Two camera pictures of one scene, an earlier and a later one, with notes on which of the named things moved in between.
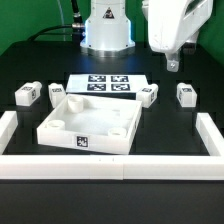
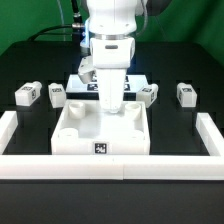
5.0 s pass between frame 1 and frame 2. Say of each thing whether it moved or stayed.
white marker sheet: stayed
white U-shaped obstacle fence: stayed
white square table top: moved
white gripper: moved
